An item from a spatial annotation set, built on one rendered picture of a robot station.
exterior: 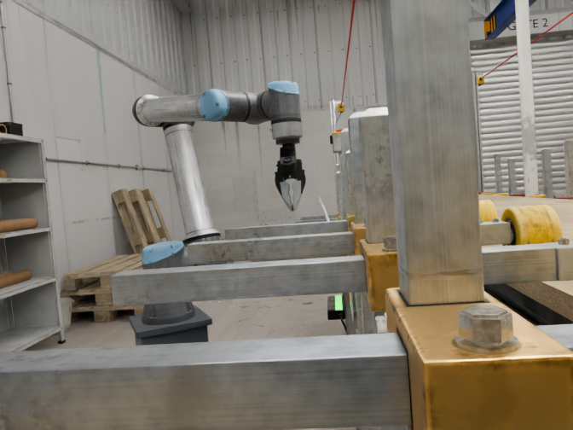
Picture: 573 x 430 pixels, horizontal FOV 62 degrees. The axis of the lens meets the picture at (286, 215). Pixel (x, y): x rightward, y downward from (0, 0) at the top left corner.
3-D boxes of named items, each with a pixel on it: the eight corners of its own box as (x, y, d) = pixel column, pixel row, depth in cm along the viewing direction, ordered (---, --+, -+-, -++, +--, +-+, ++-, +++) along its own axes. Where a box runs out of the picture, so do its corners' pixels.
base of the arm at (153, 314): (146, 328, 162) (142, 299, 162) (138, 316, 180) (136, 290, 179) (200, 318, 170) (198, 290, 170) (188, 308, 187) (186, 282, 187)
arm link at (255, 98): (230, 95, 150) (253, 86, 141) (259, 97, 158) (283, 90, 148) (233, 125, 151) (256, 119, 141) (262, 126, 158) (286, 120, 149)
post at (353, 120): (370, 424, 74) (348, 112, 72) (368, 413, 78) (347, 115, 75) (393, 423, 74) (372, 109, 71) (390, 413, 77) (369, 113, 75)
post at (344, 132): (354, 315, 124) (340, 128, 121) (353, 311, 127) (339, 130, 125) (367, 314, 123) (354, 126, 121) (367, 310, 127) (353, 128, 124)
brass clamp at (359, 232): (351, 264, 66) (349, 228, 66) (348, 252, 79) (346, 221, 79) (397, 262, 65) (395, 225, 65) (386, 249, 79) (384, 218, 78)
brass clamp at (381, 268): (364, 312, 41) (360, 254, 41) (355, 281, 54) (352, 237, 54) (437, 309, 40) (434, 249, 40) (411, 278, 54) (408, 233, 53)
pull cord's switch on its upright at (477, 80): (483, 217, 362) (474, 70, 356) (477, 216, 377) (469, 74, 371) (494, 217, 361) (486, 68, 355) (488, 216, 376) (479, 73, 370)
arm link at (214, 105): (120, 95, 184) (215, 83, 134) (151, 97, 192) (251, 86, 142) (122, 126, 186) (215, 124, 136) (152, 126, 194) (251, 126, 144)
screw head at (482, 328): (463, 354, 16) (461, 319, 16) (448, 335, 18) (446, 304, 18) (529, 351, 16) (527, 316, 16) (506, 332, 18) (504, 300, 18)
